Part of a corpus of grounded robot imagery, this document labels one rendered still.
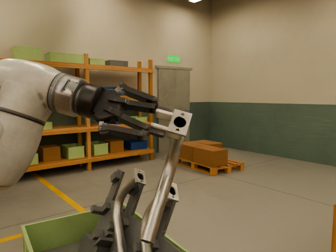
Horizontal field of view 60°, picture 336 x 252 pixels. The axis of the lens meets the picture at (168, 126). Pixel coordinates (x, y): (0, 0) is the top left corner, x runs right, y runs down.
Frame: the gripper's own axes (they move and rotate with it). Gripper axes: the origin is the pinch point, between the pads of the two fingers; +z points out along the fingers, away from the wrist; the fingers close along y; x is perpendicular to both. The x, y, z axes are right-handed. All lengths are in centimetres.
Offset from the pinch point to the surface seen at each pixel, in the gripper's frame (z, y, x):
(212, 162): 46, 172, 435
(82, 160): -184, 112, 463
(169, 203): 4.3, -10.0, 29.2
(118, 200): -12.6, -11.1, 43.2
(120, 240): -7.2, -22.7, 40.4
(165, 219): 4.6, -14.1, 31.1
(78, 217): -30, -18, 67
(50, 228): -37, -25, 64
